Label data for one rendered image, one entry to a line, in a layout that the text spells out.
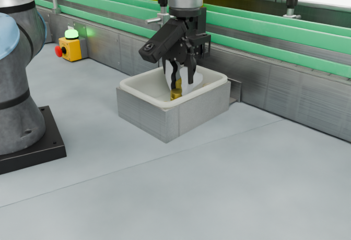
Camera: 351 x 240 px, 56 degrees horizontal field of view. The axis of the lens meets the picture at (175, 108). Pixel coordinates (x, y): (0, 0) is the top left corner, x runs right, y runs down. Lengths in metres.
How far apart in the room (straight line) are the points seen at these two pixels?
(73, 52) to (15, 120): 0.57
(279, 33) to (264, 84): 0.13
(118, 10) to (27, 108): 0.48
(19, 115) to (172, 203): 0.33
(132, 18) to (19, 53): 0.44
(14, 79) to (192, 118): 0.37
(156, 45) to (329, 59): 0.36
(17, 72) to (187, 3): 0.35
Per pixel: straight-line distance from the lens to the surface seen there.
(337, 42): 0.76
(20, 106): 0.68
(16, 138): 0.69
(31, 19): 0.77
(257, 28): 0.84
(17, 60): 0.66
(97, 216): 0.56
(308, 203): 0.61
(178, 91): 0.79
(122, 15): 1.05
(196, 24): 0.76
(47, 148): 0.69
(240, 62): 0.86
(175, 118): 0.70
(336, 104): 0.77
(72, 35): 1.21
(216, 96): 0.79
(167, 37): 0.70
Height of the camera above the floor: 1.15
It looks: 28 degrees down
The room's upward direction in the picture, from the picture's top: straight up
